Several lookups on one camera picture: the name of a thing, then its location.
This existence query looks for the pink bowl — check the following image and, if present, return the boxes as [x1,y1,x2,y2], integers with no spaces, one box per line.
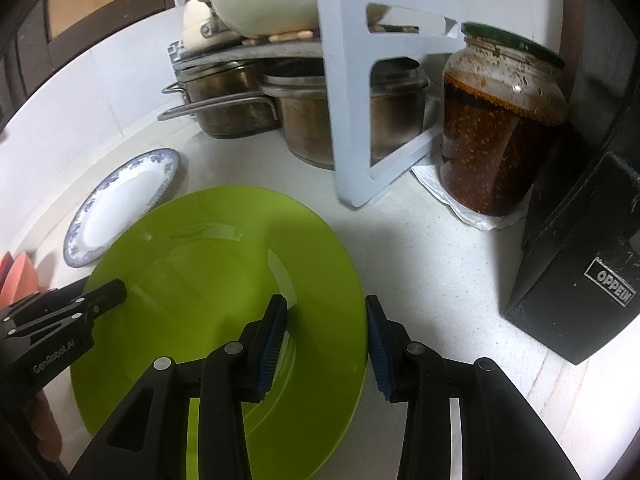
[0,252,40,308]

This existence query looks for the green plastic plate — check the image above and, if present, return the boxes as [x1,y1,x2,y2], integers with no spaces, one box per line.
[70,186,367,479]

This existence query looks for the small blue floral plate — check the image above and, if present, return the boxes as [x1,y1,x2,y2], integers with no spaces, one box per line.
[62,148,181,269]

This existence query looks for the left hand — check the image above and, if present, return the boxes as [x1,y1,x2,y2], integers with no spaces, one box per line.
[24,391,63,463]

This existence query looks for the black knife block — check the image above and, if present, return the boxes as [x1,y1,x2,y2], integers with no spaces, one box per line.
[503,34,640,366]

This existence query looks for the steel pot lower left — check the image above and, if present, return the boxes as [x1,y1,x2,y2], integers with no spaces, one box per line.
[157,60,280,139]

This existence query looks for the steel pot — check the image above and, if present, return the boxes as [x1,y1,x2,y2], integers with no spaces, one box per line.
[157,60,280,139]
[260,58,430,170]

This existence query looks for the small cream lidded pot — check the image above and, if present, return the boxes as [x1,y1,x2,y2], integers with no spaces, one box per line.
[182,0,243,53]

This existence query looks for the chili sauce glass jar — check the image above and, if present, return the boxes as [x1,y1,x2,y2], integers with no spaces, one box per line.
[439,22,567,216]

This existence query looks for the steel pot lower right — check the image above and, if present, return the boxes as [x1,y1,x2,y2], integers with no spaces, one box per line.
[260,58,430,170]

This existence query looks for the dark wooden window frame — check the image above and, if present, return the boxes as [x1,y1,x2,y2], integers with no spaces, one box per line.
[1,0,176,126]

